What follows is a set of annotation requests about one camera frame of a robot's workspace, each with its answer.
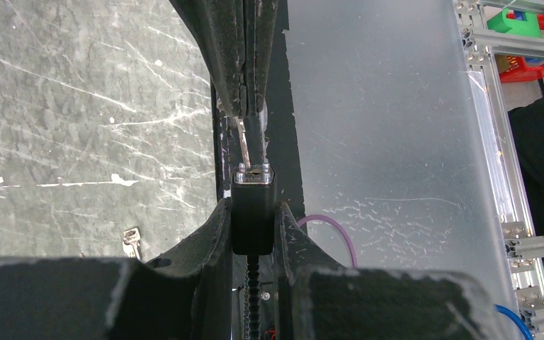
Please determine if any red plastic basket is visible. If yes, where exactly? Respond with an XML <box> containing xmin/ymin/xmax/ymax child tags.
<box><xmin>496</xmin><ymin>14</ymin><xmax>544</xmax><ymax>83</ymax></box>

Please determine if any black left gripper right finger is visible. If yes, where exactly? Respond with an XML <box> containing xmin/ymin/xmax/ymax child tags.
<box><xmin>273</xmin><ymin>203</ymin><xmax>507</xmax><ymax>339</ymax></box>

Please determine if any green plastic block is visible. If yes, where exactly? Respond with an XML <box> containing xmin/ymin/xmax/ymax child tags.
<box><xmin>487</xmin><ymin>9</ymin><xmax>541</xmax><ymax>38</ymax></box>

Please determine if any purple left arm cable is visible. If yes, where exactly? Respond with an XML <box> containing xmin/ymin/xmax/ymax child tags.
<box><xmin>296</xmin><ymin>214</ymin><xmax>359</xmax><ymax>269</ymax></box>

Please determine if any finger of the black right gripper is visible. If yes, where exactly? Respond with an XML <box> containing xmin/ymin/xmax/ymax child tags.
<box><xmin>170</xmin><ymin>0</ymin><xmax>247</xmax><ymax>118</ymax></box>
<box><xmin>244</xmin><ymin>0</ymin><xmax>278</xmax><ymax>116</ymax></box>

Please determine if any aluminium frame rail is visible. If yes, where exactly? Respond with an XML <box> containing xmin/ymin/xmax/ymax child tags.
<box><xmin>453</xmin><ymin>1</ymin><xmax>544</xmax><ymax>339</ymax></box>

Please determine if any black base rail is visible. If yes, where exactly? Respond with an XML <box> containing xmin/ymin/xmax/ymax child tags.
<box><xmin>211</xmin><ymin>1</ymin><xmax>305</xmax><ymax>220</ymax></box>

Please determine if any silver key bunch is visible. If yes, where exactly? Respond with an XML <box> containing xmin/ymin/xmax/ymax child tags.
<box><xmin>122</xmin><ymin>227</ymin><xmax>143</xmax><ymax>261</ymax></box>

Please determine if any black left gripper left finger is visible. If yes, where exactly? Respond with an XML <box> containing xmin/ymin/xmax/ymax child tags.
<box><xmin>0</xmin><ymin>199</ymin><xmax>232</xmax><ymax>339</ymax></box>

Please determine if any blue cable lock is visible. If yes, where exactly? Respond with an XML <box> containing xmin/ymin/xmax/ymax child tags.
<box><xmin>495</xmin><ymin>305</ymin><xmax>534</xmax><ymax>340</ymax></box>

